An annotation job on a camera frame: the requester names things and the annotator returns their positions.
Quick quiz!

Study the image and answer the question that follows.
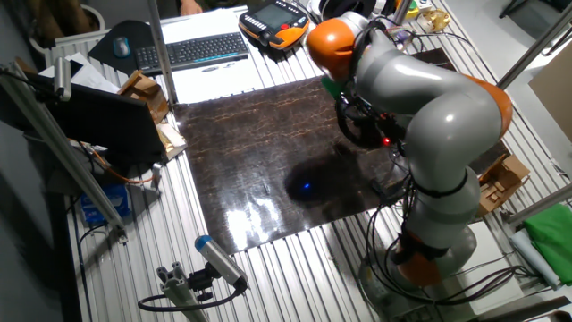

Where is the silver camera with blue cap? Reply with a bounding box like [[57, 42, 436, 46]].
[[194, 234, 249, 290]]

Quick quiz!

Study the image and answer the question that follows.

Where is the brown cardboard sheet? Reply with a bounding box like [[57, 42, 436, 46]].
[[528, 42, 572, 144]]

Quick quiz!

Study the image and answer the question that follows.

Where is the white round bucket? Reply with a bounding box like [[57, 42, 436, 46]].
[[29, 4, 107, 55]]

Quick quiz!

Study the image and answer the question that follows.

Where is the slanted aluminium frame bar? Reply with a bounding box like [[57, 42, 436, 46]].
[[0, 62, 129, 242]]

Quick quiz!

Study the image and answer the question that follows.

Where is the white paper roll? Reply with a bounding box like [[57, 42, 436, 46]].
[[509, 228, 562, 291]]

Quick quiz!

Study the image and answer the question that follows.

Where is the blue carton box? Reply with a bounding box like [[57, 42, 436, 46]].
[[80, 183, 132, 225]]

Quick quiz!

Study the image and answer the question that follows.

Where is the black camera cable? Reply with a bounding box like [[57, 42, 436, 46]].
[[137, 285, 247, 313]]

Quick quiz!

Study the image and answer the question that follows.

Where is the brown cardboard box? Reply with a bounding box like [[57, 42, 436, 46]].
[[117, 70, 170, 124]]

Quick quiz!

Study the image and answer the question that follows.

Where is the white paper stack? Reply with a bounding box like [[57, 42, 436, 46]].
[[38, 52, 121, 94]]

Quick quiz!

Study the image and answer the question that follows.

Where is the black mouse pad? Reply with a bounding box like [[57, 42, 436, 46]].
[[88, 20, 156, 75]]

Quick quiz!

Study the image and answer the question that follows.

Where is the aluminium frame post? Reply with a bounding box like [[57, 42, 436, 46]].
[[498, 2, 572, 90], [146, 0, 179, 106], [392, 0, 412, 26], [507, 182, 572, 227]]

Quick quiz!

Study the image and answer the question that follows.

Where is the tan cardboard box with flaps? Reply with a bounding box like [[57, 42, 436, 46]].
[[475, 153, 532, 219]]

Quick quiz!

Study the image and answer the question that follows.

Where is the orange and black teach pendant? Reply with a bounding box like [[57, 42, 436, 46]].
[[238, 0, 311, 51]]

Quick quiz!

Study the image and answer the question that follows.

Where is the short aluminium profile stub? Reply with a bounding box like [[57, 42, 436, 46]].
[[156, 261, 209, 322]]

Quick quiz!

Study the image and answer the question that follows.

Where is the orange cable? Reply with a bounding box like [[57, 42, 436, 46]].
[[91, 149, 156, 185]]

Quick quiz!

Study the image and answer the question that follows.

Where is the grey computer mouse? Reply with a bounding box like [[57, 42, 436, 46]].
[[112, 36, 131, 59]]

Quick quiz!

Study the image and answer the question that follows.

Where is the person's bare hand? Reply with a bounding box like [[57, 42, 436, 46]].
[[180, 0, 205, 17]]

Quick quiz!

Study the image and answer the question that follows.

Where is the black computer keyboard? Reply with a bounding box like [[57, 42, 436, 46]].
[[134, 31, 250, 75]]

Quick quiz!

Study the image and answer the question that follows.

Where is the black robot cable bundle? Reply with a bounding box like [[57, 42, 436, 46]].
[[348, 17, 537, 309]]

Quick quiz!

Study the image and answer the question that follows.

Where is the plain silver camera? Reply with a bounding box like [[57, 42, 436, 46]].
[[53, 56, 72, 102]]

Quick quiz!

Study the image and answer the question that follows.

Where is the golden shiny object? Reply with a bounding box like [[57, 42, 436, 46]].
[[416, 8, 451, 33]]

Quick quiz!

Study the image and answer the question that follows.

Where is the black laptop screen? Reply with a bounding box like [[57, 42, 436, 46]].
[[26, 73, 166, 166]]

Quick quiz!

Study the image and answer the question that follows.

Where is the large white sheet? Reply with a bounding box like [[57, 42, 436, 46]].
[[159, 6, 269, 105]]

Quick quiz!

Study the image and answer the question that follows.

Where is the green cloth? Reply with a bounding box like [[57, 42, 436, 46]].
[[522, 203, 572, 286]]

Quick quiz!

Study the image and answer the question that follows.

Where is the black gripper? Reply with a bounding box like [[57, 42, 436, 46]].
[[341, 92, 381, 121]]

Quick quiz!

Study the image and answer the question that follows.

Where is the black gaming steering wheel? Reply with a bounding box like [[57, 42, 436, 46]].
[[334, 100, 406, 151]]

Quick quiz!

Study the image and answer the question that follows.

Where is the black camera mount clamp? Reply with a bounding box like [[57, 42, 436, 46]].
[[187, 263, 220, 303]]

